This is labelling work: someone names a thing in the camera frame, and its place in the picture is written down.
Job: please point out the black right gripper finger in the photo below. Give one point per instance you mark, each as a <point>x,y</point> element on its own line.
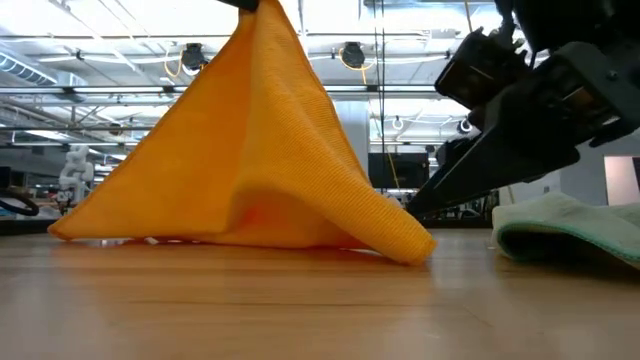
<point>457,150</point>
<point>490,175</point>

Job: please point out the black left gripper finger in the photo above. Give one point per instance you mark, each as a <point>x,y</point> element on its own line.
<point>245,4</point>

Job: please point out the orange microfiber towel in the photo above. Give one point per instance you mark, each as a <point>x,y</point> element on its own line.
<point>250,150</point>

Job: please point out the pale green microfiber towel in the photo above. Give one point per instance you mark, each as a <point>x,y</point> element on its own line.
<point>565,215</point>

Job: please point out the black monitor screen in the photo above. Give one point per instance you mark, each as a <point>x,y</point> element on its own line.
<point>397,170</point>

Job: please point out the white board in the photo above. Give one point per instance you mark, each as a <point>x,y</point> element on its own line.
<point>620,180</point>

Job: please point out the white robot figure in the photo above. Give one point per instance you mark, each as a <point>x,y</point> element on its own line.
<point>76,175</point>

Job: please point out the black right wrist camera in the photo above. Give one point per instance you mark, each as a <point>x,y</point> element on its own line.
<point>475,70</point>

